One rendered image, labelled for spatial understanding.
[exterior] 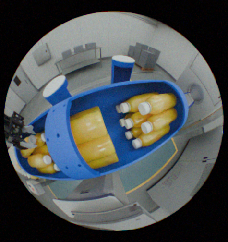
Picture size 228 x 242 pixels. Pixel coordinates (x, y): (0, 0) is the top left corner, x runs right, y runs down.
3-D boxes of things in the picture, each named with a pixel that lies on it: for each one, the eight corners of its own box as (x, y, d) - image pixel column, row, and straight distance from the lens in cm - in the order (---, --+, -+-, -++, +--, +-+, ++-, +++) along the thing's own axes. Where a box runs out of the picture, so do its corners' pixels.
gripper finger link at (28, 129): (41, 132, 33) (23, 129, 28) (34, 136, 37) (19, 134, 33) (40, 124, 34) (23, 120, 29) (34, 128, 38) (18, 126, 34)
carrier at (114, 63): (108, 96, 154) (114, 106, 140) (108, 56, 104) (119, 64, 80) (119, 92, 164) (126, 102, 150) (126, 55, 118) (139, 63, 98)
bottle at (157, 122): (178, 120, 40) (154, 138, 26) (167, 119, 43) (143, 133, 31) (176, 106, 38) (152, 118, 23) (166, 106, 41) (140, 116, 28)
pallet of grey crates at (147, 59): (152, 70, 399) (161, 51, 376) (142, 70, 336) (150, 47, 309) (137, 60, 467) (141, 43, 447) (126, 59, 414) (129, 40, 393)
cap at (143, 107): (140, 107, 26) (137, 108, 25) (144, 99, 24) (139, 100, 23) (147, 115, 25) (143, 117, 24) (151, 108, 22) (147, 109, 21)
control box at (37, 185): (45, 192, 83) (38, 195, 79) (36, 188, 100) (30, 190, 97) (40, 182, 80) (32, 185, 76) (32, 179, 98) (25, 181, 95)
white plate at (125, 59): (108, 55, 103) (108, 56, 103) (119, 62, 80) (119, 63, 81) (126, 54, 117) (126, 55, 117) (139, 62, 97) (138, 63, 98)
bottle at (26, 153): (30, 151, 55) (39, 139, 39) (28, 160, 52) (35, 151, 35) (22, 144, 54) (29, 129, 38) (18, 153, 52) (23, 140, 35)
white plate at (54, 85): (51, 97, 62) (52, 98, 62) (70, 74, 74) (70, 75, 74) (39, 95, 86) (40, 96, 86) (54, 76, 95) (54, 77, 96)
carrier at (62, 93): (85, 128, 130) (90, 114, 137) (52, 99, 62) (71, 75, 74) (72, 124, 144) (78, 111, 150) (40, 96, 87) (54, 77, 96)
